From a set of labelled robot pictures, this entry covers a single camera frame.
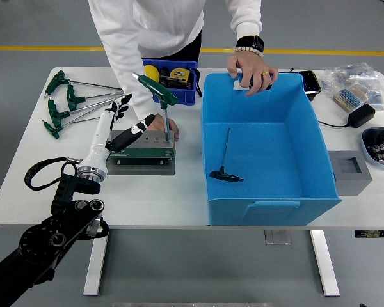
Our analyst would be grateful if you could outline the grey metal floor plate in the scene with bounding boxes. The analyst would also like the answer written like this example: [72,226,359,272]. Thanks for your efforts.
[264,229,291,246]

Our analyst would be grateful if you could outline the clear plastic parts bags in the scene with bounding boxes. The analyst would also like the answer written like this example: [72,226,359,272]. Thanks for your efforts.
[319,62,384,113]

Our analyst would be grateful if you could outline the black wristwatch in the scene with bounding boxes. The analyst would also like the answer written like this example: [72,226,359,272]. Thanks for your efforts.
[236,35,265,52]

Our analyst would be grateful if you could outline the yellow ball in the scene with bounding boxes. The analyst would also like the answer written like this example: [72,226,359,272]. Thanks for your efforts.
[144,65,161,83]

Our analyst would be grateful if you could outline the pale blue bowl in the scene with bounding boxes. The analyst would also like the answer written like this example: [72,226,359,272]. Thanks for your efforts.
[360,127,384,167]

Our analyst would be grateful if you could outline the person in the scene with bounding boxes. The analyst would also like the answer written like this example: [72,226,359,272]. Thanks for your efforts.
[88,0,279,143]

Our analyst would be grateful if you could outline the electronic components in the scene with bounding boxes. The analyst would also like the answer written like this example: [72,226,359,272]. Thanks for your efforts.
[366,127,384,164]

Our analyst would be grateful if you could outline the yellow tape measure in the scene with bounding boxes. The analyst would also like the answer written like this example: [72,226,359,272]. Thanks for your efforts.
[170,67,193,81]

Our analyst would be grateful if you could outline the black adapter cable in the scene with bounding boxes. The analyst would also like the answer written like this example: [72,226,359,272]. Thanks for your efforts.
[318,120,351,128]

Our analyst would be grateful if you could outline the grey block with square recess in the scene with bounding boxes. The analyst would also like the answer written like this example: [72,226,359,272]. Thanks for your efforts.
[328,150,373,196]

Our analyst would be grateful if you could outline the black power adapter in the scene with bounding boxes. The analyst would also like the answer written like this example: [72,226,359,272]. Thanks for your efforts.
[347,104,376,129]

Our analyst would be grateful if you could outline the person's left hand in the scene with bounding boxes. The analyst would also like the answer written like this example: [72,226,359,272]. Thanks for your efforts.
[227,51,279,98]

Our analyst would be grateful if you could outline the black cord loop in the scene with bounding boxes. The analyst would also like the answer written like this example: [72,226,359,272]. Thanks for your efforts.
[194,68,203,98]

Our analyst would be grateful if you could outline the white bead bracelet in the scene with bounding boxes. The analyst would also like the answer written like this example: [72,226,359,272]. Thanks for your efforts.
[234,46,264,58]

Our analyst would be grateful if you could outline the small green T-handle hex wrench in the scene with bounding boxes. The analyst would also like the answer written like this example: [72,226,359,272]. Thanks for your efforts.
[61,115,102,125]
[209,127,246,184]

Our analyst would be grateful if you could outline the dark assorted small parts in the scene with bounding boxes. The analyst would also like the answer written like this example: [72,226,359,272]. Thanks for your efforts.
[159,65,195,90]

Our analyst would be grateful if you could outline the person's right hand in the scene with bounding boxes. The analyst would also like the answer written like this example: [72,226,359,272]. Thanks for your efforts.
[145,113,180,143]

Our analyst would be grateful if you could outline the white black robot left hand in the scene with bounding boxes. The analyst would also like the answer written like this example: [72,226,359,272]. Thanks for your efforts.
[77,93,157,175]

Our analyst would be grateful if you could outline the green grey wrench holder stand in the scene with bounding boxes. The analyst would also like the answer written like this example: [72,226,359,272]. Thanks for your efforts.
[106,129,177,176]

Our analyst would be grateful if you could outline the blue resistor tape bundle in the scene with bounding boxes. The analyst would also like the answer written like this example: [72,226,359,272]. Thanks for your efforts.
[332,84,369,112]

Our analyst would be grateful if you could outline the small dark blue bin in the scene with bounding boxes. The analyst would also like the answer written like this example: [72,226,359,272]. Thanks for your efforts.
[142,59,199,106]

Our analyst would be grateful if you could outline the large light blue folding box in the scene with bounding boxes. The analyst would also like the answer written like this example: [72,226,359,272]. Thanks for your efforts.
[200,72,342,226]

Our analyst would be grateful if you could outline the white table leg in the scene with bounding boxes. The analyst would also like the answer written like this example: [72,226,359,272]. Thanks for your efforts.
[308,229,341,297]
[83,228,110,297]

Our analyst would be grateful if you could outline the large green T-handle hex wrench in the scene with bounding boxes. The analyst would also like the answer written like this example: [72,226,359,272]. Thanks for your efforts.
[132,72,180,142]

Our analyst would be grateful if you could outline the black table control panel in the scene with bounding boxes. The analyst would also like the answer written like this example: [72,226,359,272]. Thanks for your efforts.
[354,230,384,239]

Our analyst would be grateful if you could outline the black plastic cell tray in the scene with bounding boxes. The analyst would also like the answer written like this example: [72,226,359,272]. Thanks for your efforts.
[299,70,323,102]

